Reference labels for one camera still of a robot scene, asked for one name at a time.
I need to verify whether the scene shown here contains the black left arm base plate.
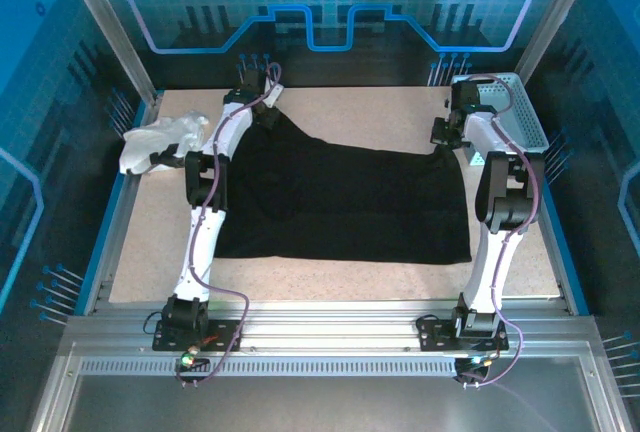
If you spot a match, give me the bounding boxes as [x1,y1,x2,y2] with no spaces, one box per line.
[152,318,245,353]

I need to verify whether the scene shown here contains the aluminium frame post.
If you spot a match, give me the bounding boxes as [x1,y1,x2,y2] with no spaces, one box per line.
[513,0,601,86]
[54,0,166,103]

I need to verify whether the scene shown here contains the black t-shirt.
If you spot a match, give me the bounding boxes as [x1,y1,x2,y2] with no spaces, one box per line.
[214,109,472,266]

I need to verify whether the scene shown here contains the small LED controller board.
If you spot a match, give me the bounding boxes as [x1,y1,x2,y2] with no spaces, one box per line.
[174,346,211,373]
[454,354,496,378]

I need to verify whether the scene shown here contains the grey perforated plastic basket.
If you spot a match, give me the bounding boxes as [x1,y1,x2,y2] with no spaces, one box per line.
[449,73,549,166]

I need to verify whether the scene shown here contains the white folded t-shirt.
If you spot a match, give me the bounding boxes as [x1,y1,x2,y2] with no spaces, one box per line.
[119,110,210,176]

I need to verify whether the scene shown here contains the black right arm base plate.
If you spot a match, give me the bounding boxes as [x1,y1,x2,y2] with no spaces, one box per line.
[416,315,510,353]

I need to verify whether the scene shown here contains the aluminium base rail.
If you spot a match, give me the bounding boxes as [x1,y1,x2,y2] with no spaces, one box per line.
[64,297,596,359]

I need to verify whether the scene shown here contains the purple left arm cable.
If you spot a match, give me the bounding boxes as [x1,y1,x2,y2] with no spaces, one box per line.
[174,62,284,388]

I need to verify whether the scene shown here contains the slotted metal cable tray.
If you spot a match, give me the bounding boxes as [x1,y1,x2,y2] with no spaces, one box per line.
[79,355,460,378]

